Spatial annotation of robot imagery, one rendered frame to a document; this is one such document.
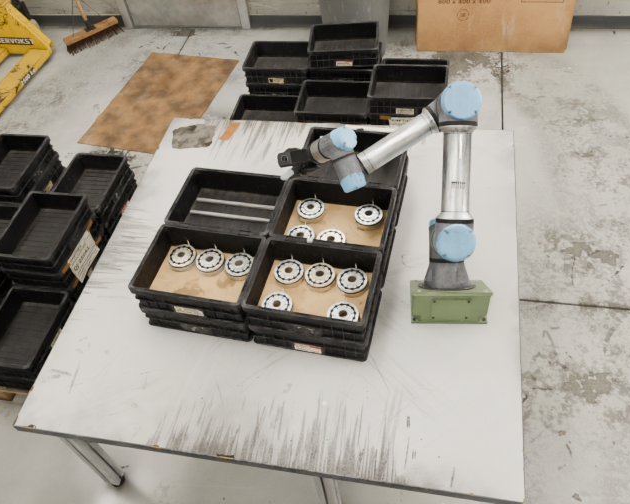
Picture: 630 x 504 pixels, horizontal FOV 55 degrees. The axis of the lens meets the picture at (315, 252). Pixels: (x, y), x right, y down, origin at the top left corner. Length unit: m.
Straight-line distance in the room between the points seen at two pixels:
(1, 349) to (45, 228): 0.58
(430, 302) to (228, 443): 0.78
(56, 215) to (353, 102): 1.68
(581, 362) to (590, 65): 2.31
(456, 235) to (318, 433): 0.73
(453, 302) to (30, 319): 1.95
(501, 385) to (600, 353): 1.05
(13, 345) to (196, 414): 1.25
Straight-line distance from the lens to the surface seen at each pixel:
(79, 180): 3.47
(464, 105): 1.87
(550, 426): 2.77
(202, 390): 2.06
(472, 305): 2.03
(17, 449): 3.10
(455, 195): 1.87
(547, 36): 4.64
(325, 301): 2.00
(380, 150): 1.99
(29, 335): 3.04
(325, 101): 3.55
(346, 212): 2.25
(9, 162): 3.61
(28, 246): 3.08
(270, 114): 3.69
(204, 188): 2.46
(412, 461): 1.88
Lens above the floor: 2.45
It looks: 50 degrees down
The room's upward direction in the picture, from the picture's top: 9 degrees counter-clockwise
